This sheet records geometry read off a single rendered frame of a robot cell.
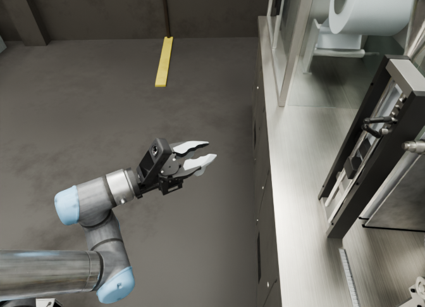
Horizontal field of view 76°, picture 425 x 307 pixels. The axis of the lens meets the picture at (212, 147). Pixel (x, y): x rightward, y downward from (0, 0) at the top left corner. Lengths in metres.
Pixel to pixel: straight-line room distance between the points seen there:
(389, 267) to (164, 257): 1.29
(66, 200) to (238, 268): 1.38
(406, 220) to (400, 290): 0.21
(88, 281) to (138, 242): 1.37
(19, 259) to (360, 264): 0.86
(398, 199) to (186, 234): 1.35
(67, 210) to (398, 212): 0.90
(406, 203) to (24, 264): 0.93
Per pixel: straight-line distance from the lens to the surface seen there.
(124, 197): 0.64
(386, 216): 1.02
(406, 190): 0.93
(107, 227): 0.69
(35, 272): 0.56
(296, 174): 1.11
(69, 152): 2.69
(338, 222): 0.91
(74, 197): 0.63
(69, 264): 0.59
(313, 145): 1.25
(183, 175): 0.63
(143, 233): 1.99
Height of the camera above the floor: 1.72
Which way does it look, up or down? 45 degrees down
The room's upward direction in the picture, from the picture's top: straight up
